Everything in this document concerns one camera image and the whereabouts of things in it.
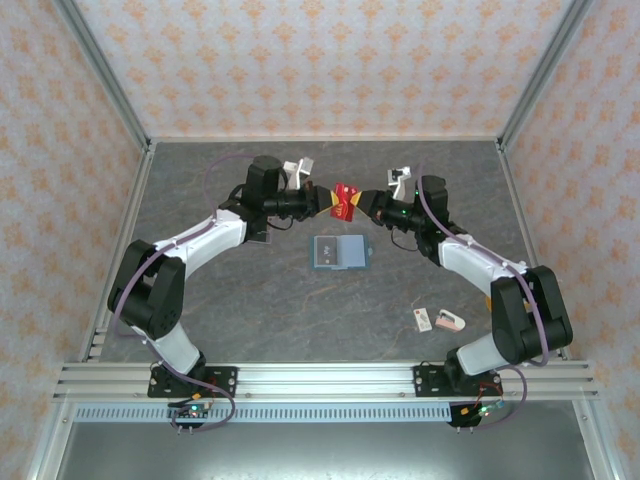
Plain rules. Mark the blue card holder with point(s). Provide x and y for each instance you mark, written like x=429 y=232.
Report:
x=352 y=252

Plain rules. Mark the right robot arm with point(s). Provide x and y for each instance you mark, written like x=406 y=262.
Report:
x=475 y=260

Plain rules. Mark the aluminium frame post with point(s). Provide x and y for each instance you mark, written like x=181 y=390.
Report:
x=106 y=70
x=544 y=70

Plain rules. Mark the dark grey card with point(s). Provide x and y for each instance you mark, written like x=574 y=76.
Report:
x=327 y=252

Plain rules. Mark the controller circuit board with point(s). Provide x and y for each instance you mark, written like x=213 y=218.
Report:
x=482 y=412
x=192 y=411

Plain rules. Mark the red card gold print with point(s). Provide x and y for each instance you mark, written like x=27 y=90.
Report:
x=345 y=200

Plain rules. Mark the pink stapler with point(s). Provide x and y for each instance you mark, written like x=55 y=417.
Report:
x=450 y=322

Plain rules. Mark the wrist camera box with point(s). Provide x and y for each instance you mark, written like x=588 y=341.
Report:
x=400 y=182
x=299 y=170

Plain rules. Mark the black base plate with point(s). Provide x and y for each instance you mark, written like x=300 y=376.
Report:
x=425 y=382
x=225 y=380

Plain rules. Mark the aluminium mounting rail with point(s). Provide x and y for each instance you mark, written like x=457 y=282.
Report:
x=325 y=380

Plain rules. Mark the grey metal panel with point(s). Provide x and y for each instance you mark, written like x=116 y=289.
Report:
x=325 y=455

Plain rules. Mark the small white tag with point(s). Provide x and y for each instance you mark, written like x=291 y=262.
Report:
x=423 y=320

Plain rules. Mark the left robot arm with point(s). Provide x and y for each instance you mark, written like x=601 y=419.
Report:
x=200 y=245

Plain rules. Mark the aluminium side rail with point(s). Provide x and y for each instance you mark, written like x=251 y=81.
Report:
x=519 y=200
x=135 y=200

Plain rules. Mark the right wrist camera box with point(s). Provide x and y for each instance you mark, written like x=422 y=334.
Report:
x=400 y=182

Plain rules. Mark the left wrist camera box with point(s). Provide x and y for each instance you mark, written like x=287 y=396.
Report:
x=299 y=170

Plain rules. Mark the aluminium frame leg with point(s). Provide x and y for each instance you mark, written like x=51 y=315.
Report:
x=50 y=442
x=595 y=442

